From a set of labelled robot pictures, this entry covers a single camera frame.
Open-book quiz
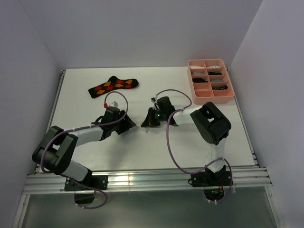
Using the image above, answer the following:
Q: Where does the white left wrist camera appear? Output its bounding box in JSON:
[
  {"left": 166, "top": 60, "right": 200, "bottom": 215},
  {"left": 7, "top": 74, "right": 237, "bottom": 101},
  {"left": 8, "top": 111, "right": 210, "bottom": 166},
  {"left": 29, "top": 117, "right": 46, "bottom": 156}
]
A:
[{"left": 104, "top": 101, "right": 118, "bottom": 109}]

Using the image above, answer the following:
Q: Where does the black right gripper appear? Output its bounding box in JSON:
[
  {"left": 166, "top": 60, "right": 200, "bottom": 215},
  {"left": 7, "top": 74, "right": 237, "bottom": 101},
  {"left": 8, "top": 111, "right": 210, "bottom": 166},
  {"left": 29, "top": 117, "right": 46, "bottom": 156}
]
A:
[{"left": 142, "top": 107, "right": 167, "bottom": 128}]

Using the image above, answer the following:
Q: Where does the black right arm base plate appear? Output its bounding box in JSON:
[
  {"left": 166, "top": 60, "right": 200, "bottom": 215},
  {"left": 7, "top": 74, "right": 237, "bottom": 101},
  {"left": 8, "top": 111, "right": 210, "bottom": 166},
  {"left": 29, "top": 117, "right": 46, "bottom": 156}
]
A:
[{"left": 188, "top": 170, "right": 232, "bottom": 187}]

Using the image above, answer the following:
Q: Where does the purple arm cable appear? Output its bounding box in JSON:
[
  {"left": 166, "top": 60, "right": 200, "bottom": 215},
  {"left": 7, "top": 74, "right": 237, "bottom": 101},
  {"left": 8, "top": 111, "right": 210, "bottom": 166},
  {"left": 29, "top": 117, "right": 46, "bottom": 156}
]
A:
[
  {"left": 151, "top": 89, "right": 235, "bottom": 205},
  {"left": 39, "top": 90, "right": 129, "bottom": 209}
]

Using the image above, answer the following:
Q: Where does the white rolled sock in tray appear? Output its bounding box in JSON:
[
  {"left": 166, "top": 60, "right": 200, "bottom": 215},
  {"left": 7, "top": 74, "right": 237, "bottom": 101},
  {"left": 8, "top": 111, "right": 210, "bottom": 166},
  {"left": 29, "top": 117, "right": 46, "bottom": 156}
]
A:
[{"left": 189, "top": 65, "right": 205, "bottom": 70}]

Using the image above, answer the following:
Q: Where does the black rolled sock in tray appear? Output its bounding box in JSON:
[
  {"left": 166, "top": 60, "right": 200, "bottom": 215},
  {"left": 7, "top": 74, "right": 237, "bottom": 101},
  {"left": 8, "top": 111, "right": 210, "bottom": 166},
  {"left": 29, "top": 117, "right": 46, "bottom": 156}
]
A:
[{"left": 192, "top": 77, "right": 207, "bottom": 83}]

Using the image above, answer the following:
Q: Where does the pink compartment organizer tray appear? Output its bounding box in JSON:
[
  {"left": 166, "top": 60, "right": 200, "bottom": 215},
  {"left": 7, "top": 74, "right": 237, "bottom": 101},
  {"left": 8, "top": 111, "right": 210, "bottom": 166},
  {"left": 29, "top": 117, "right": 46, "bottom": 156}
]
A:
[{"left": 187, "top": 59, "right": 235, "bottom": 105}]

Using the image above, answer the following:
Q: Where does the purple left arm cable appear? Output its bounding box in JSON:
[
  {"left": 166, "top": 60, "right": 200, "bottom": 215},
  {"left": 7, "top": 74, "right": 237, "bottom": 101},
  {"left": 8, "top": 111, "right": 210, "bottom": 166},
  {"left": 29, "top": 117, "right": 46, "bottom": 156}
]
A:
[{"left": 39, "top": 90, "right": 129, "bottom": 209}]

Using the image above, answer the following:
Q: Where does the black white-striped sock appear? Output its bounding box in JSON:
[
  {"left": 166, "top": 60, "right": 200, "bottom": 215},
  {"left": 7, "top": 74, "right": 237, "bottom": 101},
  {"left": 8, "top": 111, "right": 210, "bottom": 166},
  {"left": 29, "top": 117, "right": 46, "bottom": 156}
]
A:
[{"left": 212, "top": 85, "right": 228, "bottom": 90}]

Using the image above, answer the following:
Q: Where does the black orange argyle sock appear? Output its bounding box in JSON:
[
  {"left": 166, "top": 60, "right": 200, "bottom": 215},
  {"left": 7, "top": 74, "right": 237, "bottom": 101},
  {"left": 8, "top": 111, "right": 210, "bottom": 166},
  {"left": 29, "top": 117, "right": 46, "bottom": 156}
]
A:
[{"left": 88, "top": 76, "right": 139, "bottom": 98}]

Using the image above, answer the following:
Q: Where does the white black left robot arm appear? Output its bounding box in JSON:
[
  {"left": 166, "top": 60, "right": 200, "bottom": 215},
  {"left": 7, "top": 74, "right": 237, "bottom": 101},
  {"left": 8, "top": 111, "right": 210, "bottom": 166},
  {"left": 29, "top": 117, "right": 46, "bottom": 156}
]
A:
[{"left": 32, "top": 106, "right": 136, "bottom": 190}]

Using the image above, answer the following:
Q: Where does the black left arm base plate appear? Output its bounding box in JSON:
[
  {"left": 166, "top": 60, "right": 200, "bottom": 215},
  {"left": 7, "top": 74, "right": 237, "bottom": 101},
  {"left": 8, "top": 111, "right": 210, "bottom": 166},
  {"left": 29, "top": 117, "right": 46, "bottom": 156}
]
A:
[{"left": 64, "top": 175, "right": 108, "bottom": 191}]

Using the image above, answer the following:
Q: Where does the grey rolled sock in tray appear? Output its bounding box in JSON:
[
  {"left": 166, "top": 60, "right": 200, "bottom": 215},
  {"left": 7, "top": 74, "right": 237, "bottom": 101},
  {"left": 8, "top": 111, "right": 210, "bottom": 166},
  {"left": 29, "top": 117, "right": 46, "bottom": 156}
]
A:
[{"left": 210, "top": 79, "right": 225, "bottom": 83}]

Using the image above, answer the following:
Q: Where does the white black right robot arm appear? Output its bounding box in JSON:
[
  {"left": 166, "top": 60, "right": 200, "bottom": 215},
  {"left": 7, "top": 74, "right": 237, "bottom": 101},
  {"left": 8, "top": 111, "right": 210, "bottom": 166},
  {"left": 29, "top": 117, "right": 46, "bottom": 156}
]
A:
[{"left": 141, "top": 96, "right": 231, "bottom": 185}]

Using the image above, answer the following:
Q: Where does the striped white sock in tray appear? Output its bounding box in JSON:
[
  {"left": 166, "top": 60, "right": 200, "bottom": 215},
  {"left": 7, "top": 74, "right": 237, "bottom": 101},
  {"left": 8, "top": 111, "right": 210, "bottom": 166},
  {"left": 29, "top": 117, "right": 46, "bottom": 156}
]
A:
[{"left": 206, "top": 65, "right": 221, "bottom": 69}]

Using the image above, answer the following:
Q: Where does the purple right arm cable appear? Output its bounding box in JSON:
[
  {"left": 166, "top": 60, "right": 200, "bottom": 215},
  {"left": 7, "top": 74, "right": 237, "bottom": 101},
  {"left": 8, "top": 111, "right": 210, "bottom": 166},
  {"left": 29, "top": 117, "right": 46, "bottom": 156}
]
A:
[{"left": 151, "top": 89, "right": 235, "bottom": 205}]

